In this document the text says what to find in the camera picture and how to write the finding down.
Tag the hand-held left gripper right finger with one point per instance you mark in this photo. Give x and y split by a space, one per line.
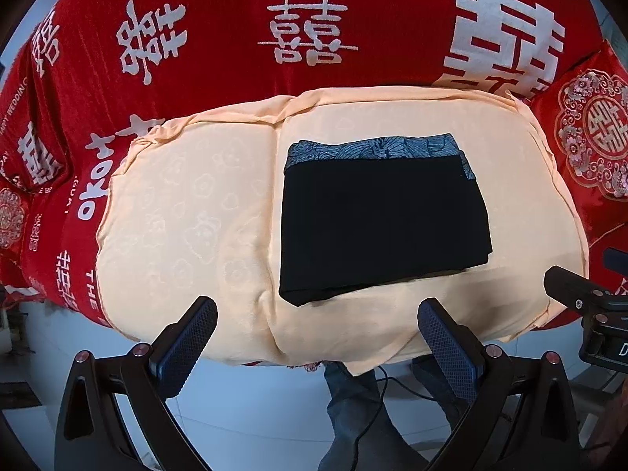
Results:
449 348

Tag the peach patterned cloth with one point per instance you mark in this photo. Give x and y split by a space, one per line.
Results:
196 255

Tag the person's right leg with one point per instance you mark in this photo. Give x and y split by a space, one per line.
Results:
434 382

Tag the red printed blanket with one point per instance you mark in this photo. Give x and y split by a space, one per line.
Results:
245 83

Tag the red embroidered cushion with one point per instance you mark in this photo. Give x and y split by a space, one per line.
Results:
10 216
588 122

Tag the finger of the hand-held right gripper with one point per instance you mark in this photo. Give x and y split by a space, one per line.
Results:
617 261
574 287

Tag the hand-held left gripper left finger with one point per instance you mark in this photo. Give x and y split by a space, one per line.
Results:
186 348

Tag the black pants with grey waistband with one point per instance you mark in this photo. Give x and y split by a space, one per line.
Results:
382 230

